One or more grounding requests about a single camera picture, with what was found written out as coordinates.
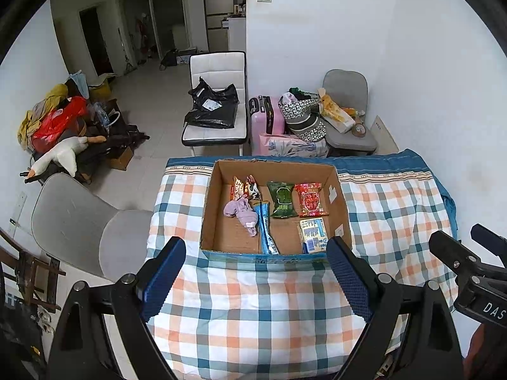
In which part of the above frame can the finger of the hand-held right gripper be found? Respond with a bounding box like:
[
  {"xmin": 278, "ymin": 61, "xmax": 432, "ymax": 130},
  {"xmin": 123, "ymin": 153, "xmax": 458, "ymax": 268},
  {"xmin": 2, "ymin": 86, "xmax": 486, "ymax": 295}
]
[
  {"xmin": 429, "ymin": 230, "xmax": 507, "ymax": 282},
  {"xmin": 471, "ymin": 224, "xmax": 507, "ymax": 258}
]

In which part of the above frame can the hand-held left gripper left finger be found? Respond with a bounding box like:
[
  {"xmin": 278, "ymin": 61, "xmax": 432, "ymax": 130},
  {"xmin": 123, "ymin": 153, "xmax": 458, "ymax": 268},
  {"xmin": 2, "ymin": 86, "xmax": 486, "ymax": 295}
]
[{"xmin": 47, "ymin": 236, "xmax": 187, "ymax": 380}]

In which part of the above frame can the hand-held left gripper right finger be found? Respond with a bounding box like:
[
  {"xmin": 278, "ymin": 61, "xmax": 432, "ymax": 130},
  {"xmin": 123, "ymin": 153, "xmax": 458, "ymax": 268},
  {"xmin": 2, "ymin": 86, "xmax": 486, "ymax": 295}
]
[{"xmin": 325, "ymin": 236, "xmax": 464, "ymax": 380}]

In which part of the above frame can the white tissue pack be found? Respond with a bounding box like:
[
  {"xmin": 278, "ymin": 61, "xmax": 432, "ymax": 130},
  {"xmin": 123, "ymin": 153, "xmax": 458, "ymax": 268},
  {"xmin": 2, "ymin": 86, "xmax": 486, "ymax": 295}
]
[{"xmin": 298, "ymin": 218, "xmax": 329, "ymax": 255}]

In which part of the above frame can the red snack packet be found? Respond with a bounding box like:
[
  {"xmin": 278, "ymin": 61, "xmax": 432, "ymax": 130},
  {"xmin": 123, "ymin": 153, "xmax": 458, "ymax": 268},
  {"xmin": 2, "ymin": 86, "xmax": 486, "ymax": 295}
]
[{"xmin": 294, "ymin": 182, "xmax": 329, "ymax": 218}]

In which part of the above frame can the long blue packet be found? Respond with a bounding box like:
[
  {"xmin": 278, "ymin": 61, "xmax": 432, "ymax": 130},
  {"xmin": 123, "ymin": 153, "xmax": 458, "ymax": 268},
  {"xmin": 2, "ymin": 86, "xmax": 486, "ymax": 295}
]
[{"xmin": 253, "ymin": 201, "xmax": 280, "ymax": 255}]

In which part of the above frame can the green snack packet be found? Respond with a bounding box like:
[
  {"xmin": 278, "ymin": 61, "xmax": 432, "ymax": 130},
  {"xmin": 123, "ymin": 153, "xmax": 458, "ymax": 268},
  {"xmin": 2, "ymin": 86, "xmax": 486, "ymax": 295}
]
[{"xmin": 266, "ymin": 181, "xmax": 298, "ymax": 219}]

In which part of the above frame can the purple sock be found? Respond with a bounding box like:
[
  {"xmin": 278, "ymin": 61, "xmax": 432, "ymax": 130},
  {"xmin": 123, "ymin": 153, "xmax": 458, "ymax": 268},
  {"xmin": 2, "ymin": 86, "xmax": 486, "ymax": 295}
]
[{"xmin": 224, "ymin": 199, "xmax": 259, "ymax": 238}]

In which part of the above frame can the brown snack packet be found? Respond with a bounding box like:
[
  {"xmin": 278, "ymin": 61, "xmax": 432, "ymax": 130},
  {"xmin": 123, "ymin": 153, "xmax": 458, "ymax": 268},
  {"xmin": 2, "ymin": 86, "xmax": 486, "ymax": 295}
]
[{"xmin": 231, "ymin": 175, "xmax": 262, "ymax": 201}]

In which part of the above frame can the person's right forearm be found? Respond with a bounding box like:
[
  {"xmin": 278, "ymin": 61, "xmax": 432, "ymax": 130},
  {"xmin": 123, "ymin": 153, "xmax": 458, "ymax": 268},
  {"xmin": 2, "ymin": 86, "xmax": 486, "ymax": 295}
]
[{"xmin": 469, "ymin": 320, "xmax": 507, "ymax": 380}]

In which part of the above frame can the checked bed sheet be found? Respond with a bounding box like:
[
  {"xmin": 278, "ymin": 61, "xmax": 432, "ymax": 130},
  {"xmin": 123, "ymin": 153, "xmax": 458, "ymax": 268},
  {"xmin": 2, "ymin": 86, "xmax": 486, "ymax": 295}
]
[{"xmin": 144, "ymin": 148, "xmax": 458, "ymax": 380}]

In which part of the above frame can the grey shell chair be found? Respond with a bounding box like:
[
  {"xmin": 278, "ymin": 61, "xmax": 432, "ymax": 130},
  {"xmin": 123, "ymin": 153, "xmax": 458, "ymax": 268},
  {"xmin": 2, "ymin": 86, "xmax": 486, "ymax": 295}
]
[{"xmin": 31, "ymin": 174, "xmax": 155, "ymax": 280}]

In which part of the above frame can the small brown cardboard box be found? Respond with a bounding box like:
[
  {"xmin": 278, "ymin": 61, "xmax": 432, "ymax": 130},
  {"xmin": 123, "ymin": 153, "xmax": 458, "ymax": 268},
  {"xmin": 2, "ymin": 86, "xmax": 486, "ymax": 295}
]
[{"xmin": 109, "ymin": 144, "xmax": 135, "ymax": 171}]

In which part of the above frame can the dark wooden chair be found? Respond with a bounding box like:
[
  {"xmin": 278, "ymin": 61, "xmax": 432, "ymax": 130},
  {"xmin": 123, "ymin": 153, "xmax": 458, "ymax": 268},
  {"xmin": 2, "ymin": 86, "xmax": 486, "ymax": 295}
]
[{"xmin": 0, "ymin": 227, "xmax": 66, "ymax": 313}]

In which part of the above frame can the white board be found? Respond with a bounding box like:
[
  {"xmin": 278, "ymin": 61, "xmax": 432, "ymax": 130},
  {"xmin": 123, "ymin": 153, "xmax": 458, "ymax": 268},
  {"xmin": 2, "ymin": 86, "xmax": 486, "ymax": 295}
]
[{"xmin": 370, "ymin": 116, "xmax": 400, "ymax": 155}]

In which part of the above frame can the pink floral package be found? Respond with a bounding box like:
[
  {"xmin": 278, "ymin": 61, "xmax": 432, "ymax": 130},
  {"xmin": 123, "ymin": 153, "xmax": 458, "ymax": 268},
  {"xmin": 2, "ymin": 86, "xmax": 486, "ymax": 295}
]
[{"xmin": 259, "ymin": 132, "xmax": 329, "ymax": 158}]

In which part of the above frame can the white tissue package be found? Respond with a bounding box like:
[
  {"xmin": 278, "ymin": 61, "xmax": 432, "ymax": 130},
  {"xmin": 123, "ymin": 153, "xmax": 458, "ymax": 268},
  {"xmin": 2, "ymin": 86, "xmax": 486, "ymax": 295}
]
[{"xmin": 323, "ymin": 105, "xmax": 355, "ymax": 134}]

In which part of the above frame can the white goose plush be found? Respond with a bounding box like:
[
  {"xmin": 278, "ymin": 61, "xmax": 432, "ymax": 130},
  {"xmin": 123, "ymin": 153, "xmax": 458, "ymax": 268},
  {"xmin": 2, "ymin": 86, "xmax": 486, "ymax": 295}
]
[{"xmin": 31, "ymin": 135, "xmax": 107, "ymax": 177}]

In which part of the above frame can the patterned tote bag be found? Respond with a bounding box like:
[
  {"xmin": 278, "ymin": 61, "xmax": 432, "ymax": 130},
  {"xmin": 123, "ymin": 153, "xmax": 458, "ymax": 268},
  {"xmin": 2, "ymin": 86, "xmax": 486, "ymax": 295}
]
[{"xmin": 278, "ymin": 92, "xmax": 327, "ymax": 142}]

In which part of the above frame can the yellow plastic bag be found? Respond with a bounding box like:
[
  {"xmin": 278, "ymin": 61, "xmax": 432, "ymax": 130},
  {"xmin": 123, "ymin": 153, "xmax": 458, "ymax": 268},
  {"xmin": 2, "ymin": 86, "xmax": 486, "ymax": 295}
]
[{"xmin": 318, "ymin": 93, "xmax": 341, "ymax": 117}]

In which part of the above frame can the pink suitcase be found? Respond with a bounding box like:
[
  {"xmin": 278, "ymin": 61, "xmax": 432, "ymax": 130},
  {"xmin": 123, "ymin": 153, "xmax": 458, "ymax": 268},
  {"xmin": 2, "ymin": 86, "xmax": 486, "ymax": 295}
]
[{"xmin": 249, "ymin": 96, "xmax": 286, "ymax": 156}]

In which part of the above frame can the clear plastic bag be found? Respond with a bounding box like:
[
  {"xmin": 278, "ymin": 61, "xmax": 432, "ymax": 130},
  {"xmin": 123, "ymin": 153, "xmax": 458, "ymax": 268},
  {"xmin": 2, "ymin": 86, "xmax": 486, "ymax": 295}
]
[{"xmin": 93, "ymin": 103, "xmax": 121, "ymax": 127}]

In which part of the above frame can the black plastic bag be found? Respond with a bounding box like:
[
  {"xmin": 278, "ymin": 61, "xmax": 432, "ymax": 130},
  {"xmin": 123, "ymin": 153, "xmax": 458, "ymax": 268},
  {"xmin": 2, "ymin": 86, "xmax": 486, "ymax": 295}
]
[{"xmin": 184, "ymin": 77, "xmax": 239, "ymax": 129}]

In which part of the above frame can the red plastic bag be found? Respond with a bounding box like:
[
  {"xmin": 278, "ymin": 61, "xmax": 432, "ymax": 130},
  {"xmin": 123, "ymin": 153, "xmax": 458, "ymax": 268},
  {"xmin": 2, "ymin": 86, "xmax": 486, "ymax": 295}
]
[{"xmin": 32, "ymin": 96, "xmax": 88, "ymax": 154}]

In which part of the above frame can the dark green cloth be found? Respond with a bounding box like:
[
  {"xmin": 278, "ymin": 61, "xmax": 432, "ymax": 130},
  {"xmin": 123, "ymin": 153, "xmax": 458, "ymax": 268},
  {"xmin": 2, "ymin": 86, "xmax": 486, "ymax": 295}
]
[{"xmin": 288, "ymin": 87, "xmax": 318, "ymax": 101}]

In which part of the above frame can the grey padded chair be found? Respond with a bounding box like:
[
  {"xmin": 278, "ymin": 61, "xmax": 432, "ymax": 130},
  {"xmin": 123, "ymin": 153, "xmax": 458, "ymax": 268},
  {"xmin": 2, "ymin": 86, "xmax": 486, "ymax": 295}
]
[{"xmin": 322, "ymin": 69, "xmax": 378, "ymax": 157}]

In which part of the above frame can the yellow cloth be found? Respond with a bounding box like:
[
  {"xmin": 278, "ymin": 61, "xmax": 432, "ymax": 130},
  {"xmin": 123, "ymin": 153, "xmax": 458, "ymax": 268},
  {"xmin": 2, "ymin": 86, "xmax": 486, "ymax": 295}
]
[{"xmin": 18, "ymin": 84, "xmax": 69, "ymax": 151}]

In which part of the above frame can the light blue cloth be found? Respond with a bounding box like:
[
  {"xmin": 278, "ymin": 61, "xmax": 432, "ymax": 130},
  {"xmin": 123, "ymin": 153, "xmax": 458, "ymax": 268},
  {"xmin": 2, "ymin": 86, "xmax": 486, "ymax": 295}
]
[{"xmin": 67, "ymin": 70, "xmax": 90, "ymax": 98}]

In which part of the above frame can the small black bag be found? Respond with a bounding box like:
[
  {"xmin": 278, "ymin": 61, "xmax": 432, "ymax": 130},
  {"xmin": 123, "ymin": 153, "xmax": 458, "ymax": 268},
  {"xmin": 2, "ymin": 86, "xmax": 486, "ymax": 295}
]
[{"xmin": 159, "ymin": 48, "xmax": 179, "ymax": 70}]

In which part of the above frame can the white leather chair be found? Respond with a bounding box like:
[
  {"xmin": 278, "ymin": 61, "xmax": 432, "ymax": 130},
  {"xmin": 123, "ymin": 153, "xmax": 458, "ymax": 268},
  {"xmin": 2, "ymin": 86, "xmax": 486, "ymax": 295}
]
[{"xmin": 181, "ymin": 51, "xmax": 247, "ymax": 157}]

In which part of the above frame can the white refrigerator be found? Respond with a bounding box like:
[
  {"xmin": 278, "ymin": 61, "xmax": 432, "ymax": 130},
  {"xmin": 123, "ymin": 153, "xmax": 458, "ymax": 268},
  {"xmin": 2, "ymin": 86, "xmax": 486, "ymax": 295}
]
[{"xmin": 228, "ymin": 16, "xmax": 247, "ymax": 52}]

